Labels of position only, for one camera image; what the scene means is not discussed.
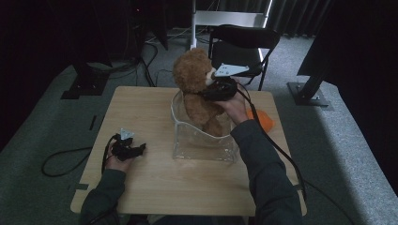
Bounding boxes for black stand base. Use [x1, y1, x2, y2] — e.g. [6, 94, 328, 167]
[60, 60, 111, 100]

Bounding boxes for white desk frame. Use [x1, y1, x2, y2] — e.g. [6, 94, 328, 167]
[187, 0, 273, 66]

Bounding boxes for brown teddy bear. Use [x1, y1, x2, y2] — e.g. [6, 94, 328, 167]
[172, 47, 227, 138]

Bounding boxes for person's left hand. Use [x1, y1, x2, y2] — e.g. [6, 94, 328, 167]
[104, 152, 134, 173]

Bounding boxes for thick black cable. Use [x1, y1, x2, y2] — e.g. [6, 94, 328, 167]
[137, 40, 160, 88]

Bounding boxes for right hand-held gripper cable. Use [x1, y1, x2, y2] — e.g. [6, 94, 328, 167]
[236, 82, 356, 225]

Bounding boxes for person's right hand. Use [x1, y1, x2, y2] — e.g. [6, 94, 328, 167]
[215, 89, 252, 127]

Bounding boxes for dark equipment rack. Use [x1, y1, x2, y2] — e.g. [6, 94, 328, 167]
[118, 0, 170, 61]

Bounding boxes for white cable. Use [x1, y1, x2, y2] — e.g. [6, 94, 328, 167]
[145, 26, 192, 44]

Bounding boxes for hand-held gripper cable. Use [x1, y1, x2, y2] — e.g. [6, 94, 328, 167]
[236, 82, 356, 225]
[100, 133, 122, 174]

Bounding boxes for black looped cable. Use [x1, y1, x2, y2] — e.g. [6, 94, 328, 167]
[41, 145, 94, 178]

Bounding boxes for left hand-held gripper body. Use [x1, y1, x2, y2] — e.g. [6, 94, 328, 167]
[110, 127, 139, 162]

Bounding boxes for left hand-held gripper cable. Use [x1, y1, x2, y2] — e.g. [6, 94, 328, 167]
[100, 133, 122, 174]

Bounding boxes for black stand with metal plate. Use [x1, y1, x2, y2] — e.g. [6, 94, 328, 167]
[286, 67, 333, 111]

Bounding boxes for black folding chair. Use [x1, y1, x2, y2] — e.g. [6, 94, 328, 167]
[207, 23, 282, 92]

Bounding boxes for thin black cable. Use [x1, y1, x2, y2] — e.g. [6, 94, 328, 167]
[154, 68, 176, 88]

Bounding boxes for clear plastic bag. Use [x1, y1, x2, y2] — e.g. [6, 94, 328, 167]
[170, 89, 239, 163]

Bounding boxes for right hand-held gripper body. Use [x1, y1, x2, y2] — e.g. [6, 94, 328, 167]
[202, 63, 251, 102]

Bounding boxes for orange plush toy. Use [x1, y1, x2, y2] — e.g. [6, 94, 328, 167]
[245, 107, 276, 134]

